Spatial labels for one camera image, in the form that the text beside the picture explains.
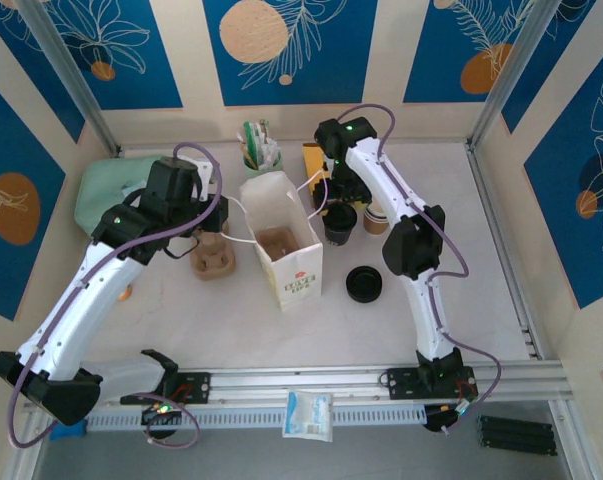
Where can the black plastic cup lid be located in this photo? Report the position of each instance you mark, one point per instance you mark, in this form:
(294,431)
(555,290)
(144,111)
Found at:
(340,217)

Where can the brown white paper cup stack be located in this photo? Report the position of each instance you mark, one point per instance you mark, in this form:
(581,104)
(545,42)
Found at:
(375,222)

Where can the black paper coffee cup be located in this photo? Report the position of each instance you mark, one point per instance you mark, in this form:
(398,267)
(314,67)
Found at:
(340,237)

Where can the brown pulp cup carrier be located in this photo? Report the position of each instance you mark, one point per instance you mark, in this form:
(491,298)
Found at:
(278,242)
(213,260)

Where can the white paper takeout bag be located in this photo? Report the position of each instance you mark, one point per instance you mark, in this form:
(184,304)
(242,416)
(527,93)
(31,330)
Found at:
(291,285)

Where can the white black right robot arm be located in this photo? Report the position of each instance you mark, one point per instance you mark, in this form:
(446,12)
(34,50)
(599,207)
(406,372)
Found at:
(381,175)

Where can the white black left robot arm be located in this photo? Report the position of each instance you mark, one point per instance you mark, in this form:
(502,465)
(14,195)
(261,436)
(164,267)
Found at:
(81,305)

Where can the yellow napkin stack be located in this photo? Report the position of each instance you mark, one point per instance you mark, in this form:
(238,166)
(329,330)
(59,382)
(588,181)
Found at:
(312,165)

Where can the mint green holder cup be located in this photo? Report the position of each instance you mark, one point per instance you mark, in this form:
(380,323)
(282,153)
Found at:
(276,167)

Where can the green plastic container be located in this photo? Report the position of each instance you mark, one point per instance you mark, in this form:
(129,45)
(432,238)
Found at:
(106,185)

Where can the wooden stirrer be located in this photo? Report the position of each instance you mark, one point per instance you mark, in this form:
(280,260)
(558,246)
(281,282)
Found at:
(264,131)
(246,152)

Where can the black cup lid stack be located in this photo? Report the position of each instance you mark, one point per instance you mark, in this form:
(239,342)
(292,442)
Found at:
(364,284)

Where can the green white sachet stick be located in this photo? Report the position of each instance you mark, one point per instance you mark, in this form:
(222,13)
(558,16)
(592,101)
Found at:
(251,137)

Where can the orange capped small bottle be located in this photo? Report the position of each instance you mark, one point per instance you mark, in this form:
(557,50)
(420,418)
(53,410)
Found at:
(125,293)

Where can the white blue plastic packet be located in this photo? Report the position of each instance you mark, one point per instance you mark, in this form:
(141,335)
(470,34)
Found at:
(308,415)

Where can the blue plastic clip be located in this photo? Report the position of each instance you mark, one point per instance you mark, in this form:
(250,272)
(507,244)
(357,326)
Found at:
(76,432)

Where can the black ribbed block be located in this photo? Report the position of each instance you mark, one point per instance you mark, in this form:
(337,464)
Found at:
(516,435)

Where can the aluminium frame post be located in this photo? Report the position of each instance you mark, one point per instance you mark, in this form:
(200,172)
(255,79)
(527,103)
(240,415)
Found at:
(512,75)
(73,75)

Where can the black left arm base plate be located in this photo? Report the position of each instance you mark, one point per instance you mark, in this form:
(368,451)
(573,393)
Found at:
(196,387)

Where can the aluminium front rail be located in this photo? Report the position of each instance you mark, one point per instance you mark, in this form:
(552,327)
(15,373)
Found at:
(281,382)

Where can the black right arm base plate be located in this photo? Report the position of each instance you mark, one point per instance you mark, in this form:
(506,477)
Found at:
(401,384)

